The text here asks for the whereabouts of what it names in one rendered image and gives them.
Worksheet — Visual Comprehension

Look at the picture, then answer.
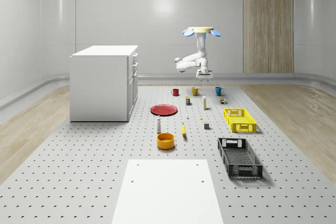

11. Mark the red plate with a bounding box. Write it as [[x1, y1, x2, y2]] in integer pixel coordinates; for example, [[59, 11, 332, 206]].
[[150, 104, 179, 117]]

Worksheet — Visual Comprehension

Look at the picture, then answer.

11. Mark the yellow basket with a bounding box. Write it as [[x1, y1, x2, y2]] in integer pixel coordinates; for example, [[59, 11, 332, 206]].
[[223, 108, 258, 133]]

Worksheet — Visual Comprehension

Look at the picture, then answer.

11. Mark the dark grey basket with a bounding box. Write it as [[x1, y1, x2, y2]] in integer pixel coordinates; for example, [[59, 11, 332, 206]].
[[217, 137, 264, 180]]

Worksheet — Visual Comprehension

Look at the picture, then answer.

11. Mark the white cabinet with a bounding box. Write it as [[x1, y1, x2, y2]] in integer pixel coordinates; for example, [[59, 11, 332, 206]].
[[69, 45, 139, 123]]

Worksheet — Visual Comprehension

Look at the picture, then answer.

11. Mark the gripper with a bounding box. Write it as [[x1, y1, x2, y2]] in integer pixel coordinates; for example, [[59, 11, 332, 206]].
[[195, 69, 213, 82]]

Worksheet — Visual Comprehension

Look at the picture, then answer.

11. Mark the yellow bowl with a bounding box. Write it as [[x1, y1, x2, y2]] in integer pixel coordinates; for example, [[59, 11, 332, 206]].
[[156, 132, 175, 151]]

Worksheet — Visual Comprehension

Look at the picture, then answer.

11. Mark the white board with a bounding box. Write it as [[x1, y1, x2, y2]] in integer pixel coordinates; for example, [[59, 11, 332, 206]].
[[111, 159, 225, 224]]

